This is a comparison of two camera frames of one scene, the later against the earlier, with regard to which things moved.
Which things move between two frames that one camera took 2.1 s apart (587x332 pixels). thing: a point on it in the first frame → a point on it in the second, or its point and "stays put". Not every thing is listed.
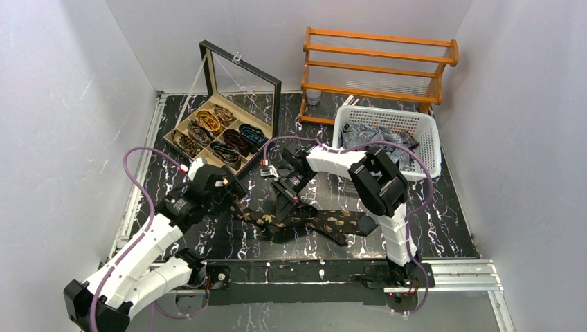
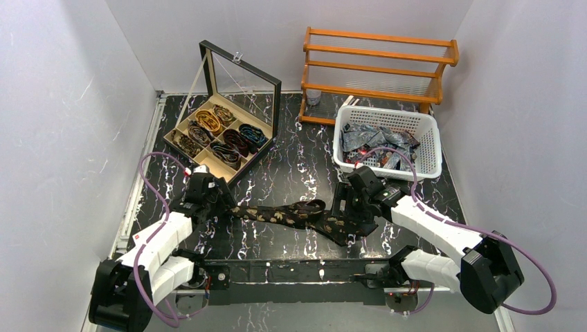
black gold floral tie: [340, 225] stays put
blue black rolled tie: [255, 135] stays put
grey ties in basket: [353, 135] stays put
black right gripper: [288, 193] → [342, 207]
